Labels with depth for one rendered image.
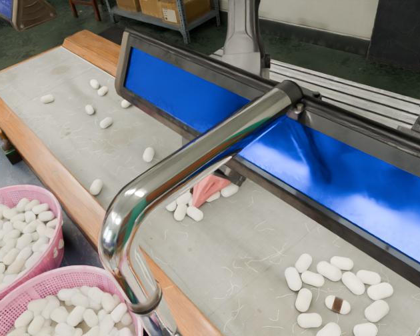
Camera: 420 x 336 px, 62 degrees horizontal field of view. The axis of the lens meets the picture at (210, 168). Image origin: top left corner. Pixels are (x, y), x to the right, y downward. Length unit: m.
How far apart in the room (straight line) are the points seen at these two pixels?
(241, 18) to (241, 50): 0.06
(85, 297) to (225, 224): 0.26
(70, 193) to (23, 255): 0.14
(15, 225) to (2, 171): 0.32
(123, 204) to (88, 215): 0.52
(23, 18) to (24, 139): 0.35
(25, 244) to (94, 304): 0.21
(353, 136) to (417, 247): 0.07
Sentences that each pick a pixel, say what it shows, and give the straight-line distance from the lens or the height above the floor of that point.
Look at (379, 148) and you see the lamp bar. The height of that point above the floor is 1.10.
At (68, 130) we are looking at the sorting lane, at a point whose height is 0.74.
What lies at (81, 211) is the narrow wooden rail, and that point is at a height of 0.76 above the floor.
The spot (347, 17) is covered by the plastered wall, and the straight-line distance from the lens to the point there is 2.72.
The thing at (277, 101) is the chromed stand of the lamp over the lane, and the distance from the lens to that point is 0.24.
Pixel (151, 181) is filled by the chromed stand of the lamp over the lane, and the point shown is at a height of 1.12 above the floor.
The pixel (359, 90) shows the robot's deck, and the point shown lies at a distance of 1.11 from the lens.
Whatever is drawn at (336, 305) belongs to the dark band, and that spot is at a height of 0.76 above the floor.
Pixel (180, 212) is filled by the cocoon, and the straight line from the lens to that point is 0.66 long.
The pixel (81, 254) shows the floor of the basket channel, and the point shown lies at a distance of 0.78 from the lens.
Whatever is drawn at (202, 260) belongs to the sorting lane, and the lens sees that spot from 0.61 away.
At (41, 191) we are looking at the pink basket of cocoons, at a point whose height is 0.76.
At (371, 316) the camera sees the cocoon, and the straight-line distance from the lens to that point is 0.56.
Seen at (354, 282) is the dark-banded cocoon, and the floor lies 0.76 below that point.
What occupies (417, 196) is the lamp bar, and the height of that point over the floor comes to 1.09.
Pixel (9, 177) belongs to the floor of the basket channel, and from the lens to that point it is 1.07.
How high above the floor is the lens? 1.26
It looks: 43 degrees down
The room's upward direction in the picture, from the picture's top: 11 degrees counter-clockwise
